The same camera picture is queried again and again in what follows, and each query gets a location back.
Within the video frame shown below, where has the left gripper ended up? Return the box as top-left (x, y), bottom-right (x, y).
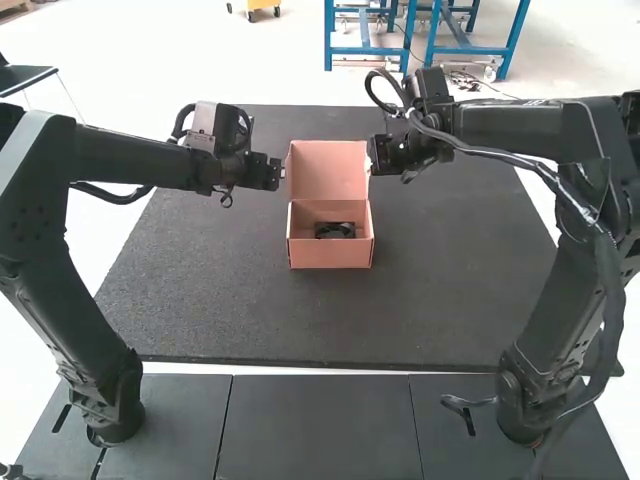
top-left (243, 151), bottom-right (284, 192)

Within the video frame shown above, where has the black mat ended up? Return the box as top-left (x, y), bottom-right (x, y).
top-left (93, 103), bottom-right (627, 377)

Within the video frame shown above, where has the blue metal frame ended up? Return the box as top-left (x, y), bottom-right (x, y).
top-left (423, 0), bottom-right (532, 82)
top-left (323, 0), bottom-right (417, 74)

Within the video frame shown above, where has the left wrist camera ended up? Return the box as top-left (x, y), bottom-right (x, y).
top-left (181, 100), bottom-right (254, 152)

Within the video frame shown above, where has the dark base panel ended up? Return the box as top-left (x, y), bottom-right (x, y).
top-left (214, 373), bottom-right (439, 480)
top-left (408, 373), bottom-right (632, 480)
top-left (13, 373), bottom-right (234, 480)

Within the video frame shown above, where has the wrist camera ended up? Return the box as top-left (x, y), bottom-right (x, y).
top-left (181, 100), bottom-right (254, 152)
top-left (412, 66), bottom-right (455, 110)

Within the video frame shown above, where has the cardboard box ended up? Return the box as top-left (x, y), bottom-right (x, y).
top-left (284, 139), bottom-right (376, 271)

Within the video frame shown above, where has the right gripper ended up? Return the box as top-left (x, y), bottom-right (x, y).
top-left (366, 130), bottom-right (427, 177)

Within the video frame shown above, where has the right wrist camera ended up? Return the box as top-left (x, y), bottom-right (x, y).
top-left (412, 66), bottom-right (455, 110)

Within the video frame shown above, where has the black square fan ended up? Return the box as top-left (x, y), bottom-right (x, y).
top-left (313, 222), bottom-right (358, 241)

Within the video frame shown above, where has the yellow cart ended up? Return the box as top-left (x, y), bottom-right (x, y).
top-left (226, 0), bottom-right (284, 24)

